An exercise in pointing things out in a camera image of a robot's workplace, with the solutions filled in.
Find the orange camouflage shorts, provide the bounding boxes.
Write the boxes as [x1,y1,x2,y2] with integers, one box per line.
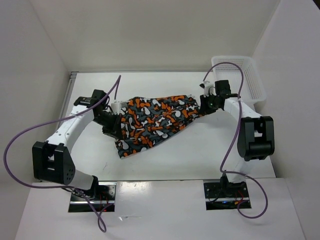
[115,95,202,158]

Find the white plastic basket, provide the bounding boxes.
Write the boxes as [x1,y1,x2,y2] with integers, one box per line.
[211,55,267,104]

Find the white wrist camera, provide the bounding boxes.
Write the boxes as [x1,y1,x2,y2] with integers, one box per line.
[199,80,215,97]
[110,101,127,115]

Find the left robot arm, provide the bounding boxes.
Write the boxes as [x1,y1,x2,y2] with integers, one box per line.
[32,89,121,200]

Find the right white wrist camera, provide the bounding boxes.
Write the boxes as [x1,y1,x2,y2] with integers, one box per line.
[199,80,215,97]

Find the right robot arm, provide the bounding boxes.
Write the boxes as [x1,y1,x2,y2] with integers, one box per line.
[200,80,275,197]

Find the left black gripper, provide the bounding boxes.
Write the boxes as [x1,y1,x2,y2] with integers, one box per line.
[92,111,124,141]

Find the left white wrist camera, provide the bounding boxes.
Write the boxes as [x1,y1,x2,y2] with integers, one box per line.
[110,101,127,115]

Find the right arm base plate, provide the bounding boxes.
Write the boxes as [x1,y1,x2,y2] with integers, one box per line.
[203,180,251,211]

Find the aluminium table edge rail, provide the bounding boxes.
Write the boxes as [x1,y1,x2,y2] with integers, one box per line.
[40,71,79,182]

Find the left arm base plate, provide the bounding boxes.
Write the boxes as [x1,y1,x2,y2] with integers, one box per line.
[68,181,117,213]

